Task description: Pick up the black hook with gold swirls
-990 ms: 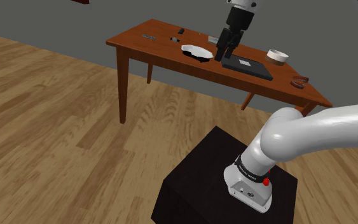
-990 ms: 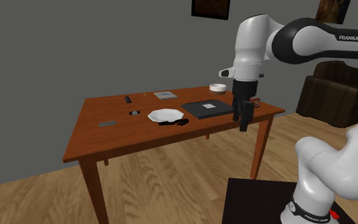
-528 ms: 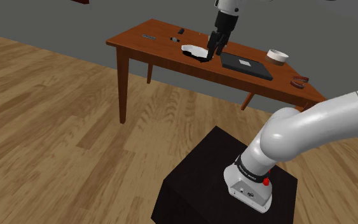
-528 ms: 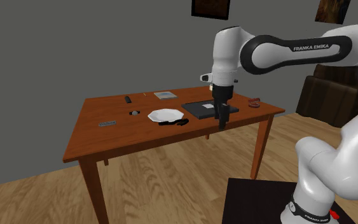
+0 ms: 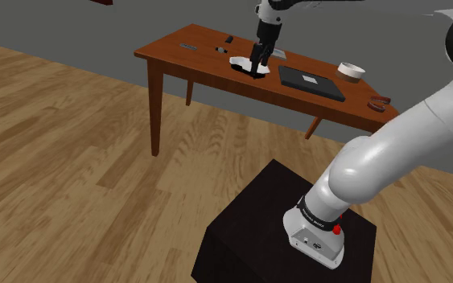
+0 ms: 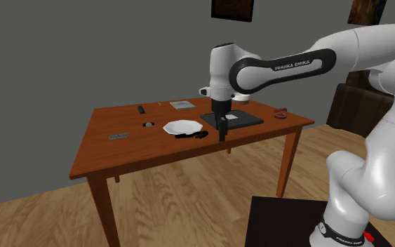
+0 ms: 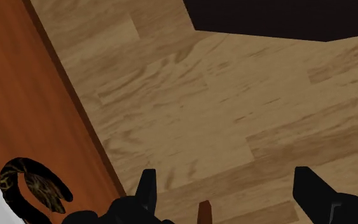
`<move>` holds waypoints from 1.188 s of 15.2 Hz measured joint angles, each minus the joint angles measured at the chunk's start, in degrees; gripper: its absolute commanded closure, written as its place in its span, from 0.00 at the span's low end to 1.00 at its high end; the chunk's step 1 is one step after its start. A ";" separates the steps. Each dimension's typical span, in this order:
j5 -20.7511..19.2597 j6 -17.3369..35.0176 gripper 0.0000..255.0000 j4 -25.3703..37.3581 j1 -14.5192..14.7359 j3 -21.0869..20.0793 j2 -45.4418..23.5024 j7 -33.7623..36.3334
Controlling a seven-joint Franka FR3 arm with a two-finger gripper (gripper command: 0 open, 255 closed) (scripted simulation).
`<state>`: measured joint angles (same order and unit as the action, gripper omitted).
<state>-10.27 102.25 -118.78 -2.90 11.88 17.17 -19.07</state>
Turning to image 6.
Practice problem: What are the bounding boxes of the white cup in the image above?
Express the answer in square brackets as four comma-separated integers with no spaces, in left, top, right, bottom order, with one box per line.
[232,93,251,104]

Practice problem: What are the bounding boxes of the black flat book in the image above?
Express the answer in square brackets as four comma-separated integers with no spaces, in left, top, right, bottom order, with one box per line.
[199,109,265,131]

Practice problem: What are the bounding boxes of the black glasses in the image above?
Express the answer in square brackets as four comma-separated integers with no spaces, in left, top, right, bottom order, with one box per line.
[175,130,210,140]

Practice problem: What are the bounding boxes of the grey book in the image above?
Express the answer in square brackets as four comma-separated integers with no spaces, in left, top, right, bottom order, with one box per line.
[169,100,197,111]

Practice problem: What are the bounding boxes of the white plate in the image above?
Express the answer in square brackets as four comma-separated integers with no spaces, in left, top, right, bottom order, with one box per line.
[163,119,203,135]

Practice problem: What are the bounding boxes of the brown wooden table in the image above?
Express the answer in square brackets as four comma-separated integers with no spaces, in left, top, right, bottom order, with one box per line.
[68,96,316,247]

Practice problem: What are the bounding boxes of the dark robot stand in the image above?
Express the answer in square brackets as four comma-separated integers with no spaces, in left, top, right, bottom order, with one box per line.
[244,196,395,247]

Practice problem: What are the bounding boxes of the dark brown armchair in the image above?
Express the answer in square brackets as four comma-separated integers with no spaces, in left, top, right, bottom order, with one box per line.
[326,69,395,138]

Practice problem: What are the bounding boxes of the dark framed wall picture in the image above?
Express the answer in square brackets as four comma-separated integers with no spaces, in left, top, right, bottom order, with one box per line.
[210,0,255,23]

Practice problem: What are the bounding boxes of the brown wall picture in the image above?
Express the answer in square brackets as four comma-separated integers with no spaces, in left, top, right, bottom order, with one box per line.
[347,0,388,26]

